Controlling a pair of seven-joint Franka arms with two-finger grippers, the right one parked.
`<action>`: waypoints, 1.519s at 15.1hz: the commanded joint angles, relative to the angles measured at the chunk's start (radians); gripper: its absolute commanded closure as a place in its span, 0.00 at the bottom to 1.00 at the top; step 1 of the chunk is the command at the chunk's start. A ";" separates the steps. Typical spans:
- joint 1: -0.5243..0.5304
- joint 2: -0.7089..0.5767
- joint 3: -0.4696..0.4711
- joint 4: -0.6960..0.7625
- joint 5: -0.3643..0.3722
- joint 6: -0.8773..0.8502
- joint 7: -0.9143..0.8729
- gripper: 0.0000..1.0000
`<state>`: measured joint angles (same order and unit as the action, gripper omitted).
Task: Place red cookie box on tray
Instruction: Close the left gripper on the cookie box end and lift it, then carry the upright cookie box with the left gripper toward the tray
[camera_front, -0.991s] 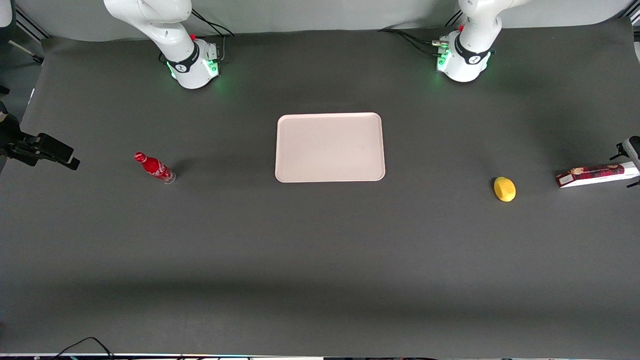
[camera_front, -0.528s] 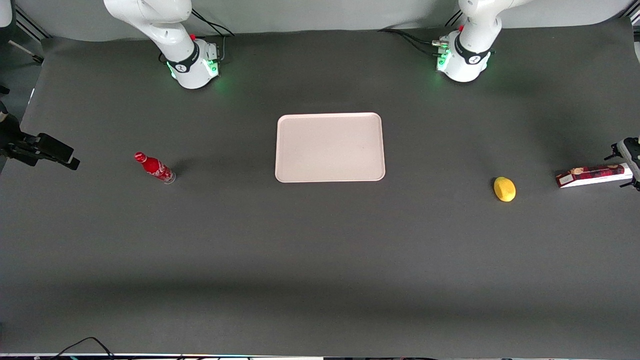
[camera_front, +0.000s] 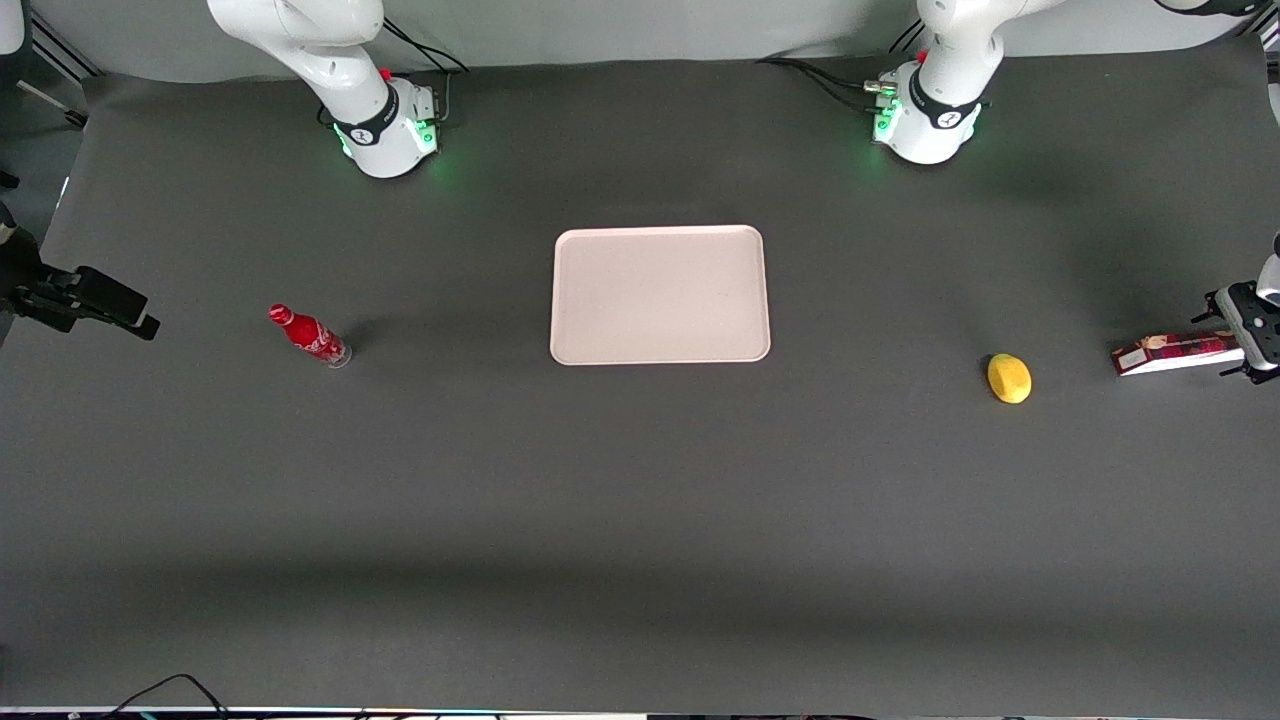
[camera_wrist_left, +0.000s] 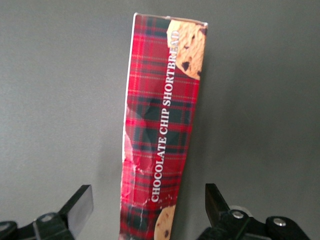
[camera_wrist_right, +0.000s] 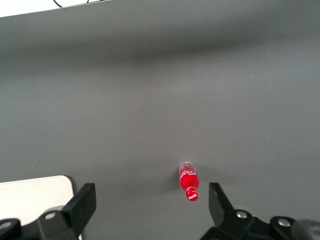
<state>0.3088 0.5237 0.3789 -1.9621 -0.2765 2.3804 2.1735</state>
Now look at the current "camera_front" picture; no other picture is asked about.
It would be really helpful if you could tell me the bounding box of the black right base cable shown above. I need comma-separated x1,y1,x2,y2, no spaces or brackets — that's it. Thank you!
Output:
383,18,471,126

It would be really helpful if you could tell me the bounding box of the red cola bottle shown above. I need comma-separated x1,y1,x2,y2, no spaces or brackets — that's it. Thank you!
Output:
267,304,353,369

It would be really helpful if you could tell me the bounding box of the dark grey table mat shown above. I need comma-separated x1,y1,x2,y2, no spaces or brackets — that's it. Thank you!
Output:
0,35,1280,713

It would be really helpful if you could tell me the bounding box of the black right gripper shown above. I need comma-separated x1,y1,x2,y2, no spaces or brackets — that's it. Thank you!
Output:
0,203,162,341

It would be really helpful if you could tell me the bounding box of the black cable at table edge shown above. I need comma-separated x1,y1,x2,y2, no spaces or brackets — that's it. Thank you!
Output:
100,673,233,720

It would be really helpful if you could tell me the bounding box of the pale pink plastic tray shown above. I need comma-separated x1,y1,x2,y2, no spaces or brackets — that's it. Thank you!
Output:
549,225,772,367

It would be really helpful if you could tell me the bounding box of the thin grey rod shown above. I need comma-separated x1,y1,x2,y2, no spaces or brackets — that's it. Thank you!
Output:
15,80,89,129

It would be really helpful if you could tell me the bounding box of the red cookie box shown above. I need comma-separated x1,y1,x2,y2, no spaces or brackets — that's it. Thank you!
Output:
1112,331,1247,377

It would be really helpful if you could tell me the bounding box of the yellow lemon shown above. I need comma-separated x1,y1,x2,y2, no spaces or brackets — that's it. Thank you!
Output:
987,353,1033,405

